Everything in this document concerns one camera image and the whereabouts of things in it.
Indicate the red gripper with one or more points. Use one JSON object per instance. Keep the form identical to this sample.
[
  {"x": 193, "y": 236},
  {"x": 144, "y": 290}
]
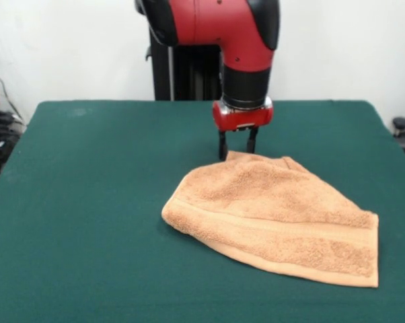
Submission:
[{"x": 243, "y": 119}]

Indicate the orange terry towel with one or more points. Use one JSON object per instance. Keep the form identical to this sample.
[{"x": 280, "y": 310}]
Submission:
[{"x": 273, "y": 218}]

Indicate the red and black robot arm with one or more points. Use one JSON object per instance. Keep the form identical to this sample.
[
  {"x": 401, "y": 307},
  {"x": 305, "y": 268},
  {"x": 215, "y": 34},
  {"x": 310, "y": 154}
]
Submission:
[{"x": 229, "y": 40}]

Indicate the dark green table cloth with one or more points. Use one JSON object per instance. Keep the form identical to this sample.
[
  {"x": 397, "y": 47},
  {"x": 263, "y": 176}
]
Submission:
[{"x": 54, "y": 242}]

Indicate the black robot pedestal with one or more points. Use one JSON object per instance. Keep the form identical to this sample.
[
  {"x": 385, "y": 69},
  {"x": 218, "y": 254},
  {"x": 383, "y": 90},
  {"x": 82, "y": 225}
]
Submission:
[{"x": 189, "y": 74}]

